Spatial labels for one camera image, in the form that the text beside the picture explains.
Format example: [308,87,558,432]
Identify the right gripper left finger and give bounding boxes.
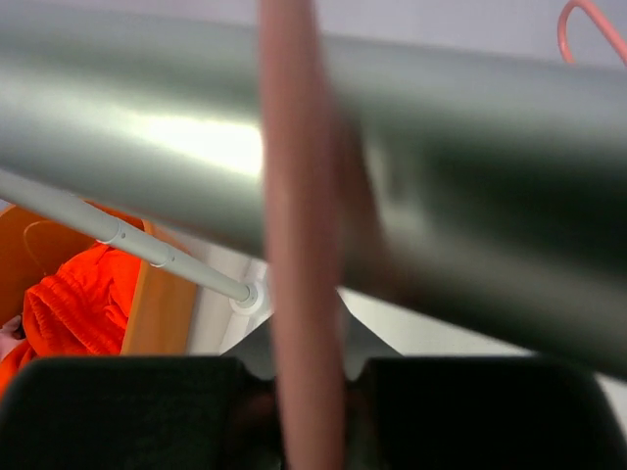
[1,325,284,469]

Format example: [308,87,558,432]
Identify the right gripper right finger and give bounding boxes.
[340,293,627,470]

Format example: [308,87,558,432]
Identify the orange shorts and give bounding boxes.
[1,244,141,390]

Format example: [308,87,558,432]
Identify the pink patterned shorts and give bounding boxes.
[0,314,24,360]

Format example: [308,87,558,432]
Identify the pink hanger of orange shorts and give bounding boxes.
[259,1,358,469]

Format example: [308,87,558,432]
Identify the pink hanger of patterned shorts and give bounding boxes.
[556,0,626,67]

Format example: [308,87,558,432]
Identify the orange plastic laundry basket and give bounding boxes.
[1,205,197,355]

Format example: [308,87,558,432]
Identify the white metal clothes rack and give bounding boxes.
[1,1,626,378]

